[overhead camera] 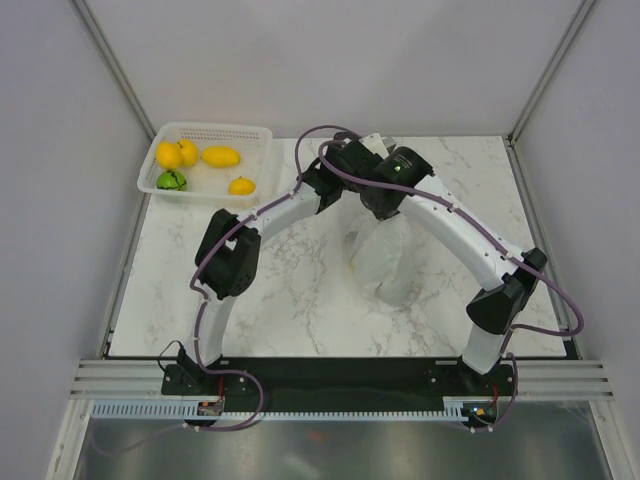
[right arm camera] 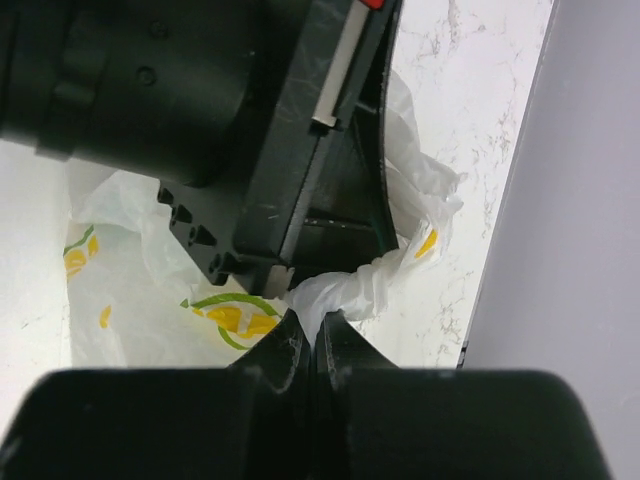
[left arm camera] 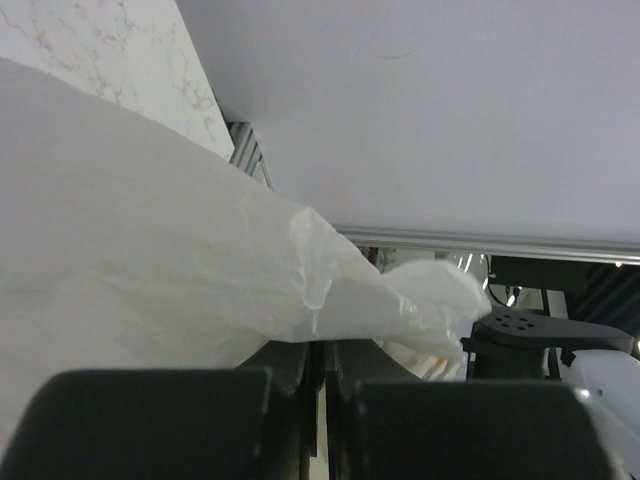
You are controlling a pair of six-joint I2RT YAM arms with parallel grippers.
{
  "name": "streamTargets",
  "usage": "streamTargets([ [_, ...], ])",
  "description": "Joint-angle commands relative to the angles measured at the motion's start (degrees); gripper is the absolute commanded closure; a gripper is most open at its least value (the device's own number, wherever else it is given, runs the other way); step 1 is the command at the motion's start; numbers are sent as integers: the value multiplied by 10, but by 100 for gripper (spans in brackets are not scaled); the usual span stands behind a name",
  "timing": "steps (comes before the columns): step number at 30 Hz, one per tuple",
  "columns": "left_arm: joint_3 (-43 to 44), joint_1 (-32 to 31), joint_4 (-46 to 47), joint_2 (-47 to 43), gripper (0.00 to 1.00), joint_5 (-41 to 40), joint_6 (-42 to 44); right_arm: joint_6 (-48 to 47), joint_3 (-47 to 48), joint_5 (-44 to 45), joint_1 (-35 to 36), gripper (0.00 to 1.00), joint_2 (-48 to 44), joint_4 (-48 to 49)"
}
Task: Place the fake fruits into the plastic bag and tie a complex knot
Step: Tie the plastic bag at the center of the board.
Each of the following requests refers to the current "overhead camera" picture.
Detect white lemon-print plastic bag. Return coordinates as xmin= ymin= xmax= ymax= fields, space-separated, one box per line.
xmin=345 ymin=215 xmax=415 ymax=306

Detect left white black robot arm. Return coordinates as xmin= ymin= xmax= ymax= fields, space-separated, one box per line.
xmin=183 ymin=134 xmax=395 ymax=394

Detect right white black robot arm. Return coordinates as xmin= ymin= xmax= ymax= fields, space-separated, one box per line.
xmin=356 ymin=136 xmax=547 ymax=394

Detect small yellow fake citrus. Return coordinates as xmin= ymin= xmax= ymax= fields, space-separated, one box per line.
xmin=228 ymin=177 xmax=256 ymax=196

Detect yellow fake mango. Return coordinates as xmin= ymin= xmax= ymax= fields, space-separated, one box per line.
xmin=201 ymin=146 xmax=241 ymax=168

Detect small yellow fake lemon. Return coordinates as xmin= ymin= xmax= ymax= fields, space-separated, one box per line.
xmin=176 ymin=139 xmax=199 ymax=167

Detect large yellow fake lemon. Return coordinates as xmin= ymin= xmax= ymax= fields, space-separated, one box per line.
xmin=155 ymin=142 xmax=182 ymax=170

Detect green black-striped fake fruit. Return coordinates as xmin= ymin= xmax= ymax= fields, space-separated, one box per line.
xmin=156 ymin=170 xmax=188 ymax=191

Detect white plastic fruit basket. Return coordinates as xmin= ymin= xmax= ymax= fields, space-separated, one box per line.
xmin=137 ymin=122 xmax=281 ymax=206

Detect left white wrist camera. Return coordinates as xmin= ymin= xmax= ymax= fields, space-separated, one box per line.
xmin=360 ymin=133 xmax=396 ymax=158

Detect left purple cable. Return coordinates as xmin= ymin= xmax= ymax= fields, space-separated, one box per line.
xmin=189 ymin=124 xmax=361 ymax=374

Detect right aluminium frame post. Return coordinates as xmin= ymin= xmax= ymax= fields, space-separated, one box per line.
xmin=504 ymin=0 xmax=601 ymax=149

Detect aluminium frame post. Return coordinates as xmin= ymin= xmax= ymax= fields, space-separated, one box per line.
xmin=68 ymin=0 xmax=156 ymax=141
xmin=504 ymin=0 xmax=601 ymax=149

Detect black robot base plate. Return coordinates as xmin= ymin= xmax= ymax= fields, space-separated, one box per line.
xmin=161 ymin=356 xmax=515 ymax=412

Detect white slotted cable duct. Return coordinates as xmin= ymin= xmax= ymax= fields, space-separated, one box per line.
xmin=90 ymin=399 xmax=496 ymax=422

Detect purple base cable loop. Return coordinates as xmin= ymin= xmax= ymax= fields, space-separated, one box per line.
xmin=187 ymin=368 xmax=271 ymax=434

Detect left aluminium frame post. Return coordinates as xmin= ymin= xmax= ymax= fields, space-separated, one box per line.
xmin=68 ymin=0 xmax=156 ymax=141

